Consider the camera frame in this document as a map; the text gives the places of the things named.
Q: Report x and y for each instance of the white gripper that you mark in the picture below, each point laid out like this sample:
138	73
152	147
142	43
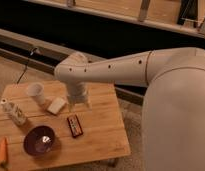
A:
77	93

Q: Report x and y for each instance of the black and red eraser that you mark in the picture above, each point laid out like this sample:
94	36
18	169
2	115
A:
74	125

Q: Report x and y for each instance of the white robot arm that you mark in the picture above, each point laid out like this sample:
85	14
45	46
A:
173	112

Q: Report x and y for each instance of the beige sponge block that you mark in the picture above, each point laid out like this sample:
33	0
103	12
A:
56	105

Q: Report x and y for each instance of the purple bowl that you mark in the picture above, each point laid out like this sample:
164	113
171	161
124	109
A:
39	140

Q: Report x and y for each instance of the white patterned bottle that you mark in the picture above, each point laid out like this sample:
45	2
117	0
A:
13	112

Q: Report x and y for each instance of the orange carrot toy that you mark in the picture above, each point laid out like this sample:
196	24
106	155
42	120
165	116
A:
3	152

